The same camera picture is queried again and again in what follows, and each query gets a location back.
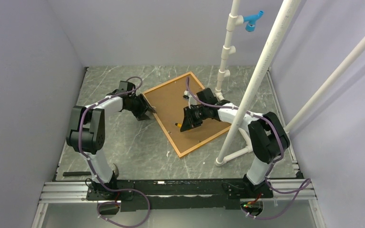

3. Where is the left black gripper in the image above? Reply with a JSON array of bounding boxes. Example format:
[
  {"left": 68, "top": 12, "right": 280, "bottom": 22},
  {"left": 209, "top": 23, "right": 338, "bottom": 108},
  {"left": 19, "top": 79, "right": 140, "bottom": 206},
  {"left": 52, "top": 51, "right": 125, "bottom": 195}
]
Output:
[{"left": 126, "top": 94, "right": 156, "bottom": 121}]

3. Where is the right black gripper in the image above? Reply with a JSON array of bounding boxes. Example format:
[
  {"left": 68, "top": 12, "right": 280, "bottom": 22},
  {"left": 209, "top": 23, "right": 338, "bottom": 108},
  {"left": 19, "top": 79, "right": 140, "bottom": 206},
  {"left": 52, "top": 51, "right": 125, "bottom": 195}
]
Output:
[{"left": 181, "top": 105, "right": 208, "bottom": 132}]

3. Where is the orange picture frame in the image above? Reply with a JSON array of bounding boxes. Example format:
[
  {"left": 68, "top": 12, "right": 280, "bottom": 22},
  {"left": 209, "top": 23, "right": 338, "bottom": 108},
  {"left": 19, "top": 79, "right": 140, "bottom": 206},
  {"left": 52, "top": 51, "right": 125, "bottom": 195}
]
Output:
[{"left": 143, "top": 72, "right": 230, "bottom": 158}]

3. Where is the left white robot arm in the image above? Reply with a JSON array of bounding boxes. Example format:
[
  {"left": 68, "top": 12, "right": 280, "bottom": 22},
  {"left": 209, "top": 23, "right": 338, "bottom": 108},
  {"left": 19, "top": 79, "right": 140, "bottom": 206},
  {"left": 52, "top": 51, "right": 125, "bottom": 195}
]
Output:
[{"left": 66, "top": 79, "right": 156, "bottom": 200}]

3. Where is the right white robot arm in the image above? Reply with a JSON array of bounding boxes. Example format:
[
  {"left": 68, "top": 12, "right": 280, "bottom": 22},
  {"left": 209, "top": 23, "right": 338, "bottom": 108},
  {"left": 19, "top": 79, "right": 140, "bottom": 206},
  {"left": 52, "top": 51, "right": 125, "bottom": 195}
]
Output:
[{"left": 177, "top": 88, "right": 290, "bottom": 197}]

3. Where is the white pvc pipe stand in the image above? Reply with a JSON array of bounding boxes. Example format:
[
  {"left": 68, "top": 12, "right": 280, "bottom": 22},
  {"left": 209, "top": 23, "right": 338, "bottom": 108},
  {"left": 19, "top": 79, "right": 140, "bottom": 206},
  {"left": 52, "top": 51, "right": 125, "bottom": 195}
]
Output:
[{"left": 215, "top": 0, "right": 365, "bottom": 166}]

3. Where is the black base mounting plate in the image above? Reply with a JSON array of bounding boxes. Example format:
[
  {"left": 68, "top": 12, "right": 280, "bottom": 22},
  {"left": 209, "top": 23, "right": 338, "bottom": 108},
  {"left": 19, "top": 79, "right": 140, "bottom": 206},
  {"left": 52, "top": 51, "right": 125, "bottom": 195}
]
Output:
[{"left": 86, "top": 179, "right": 273, "bottom": 212}]

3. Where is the black rod on table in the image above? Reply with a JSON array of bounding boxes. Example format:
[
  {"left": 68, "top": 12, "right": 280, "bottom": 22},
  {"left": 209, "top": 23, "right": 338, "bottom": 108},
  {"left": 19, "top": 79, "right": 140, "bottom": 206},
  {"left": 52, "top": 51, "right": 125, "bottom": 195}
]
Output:
[{"left": 62, "top": 171, "right": 91, "bottom": 177}]

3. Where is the blue pipe fitting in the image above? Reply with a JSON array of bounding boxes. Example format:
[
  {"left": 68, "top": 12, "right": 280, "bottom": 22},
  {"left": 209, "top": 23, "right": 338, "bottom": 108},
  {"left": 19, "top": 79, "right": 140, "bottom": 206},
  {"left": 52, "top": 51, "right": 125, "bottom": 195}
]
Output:
[{"left": 243, "top": 10, "right": 264, "bottom": 32}]

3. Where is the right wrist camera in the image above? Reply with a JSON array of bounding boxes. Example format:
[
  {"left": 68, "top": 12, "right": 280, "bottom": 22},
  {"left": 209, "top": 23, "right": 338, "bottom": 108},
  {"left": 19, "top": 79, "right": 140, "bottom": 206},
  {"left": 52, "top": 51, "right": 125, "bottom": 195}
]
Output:
[{"left": 183, "top": 90, "right": 197, "bottom": 106}]

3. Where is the aluminium rail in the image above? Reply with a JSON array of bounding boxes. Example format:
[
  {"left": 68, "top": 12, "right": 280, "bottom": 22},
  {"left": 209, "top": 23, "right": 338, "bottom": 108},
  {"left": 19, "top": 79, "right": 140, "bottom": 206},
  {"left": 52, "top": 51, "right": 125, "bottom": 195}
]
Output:
[{"left": 38, "top": 179, "right": 316, "bottom": 204}]

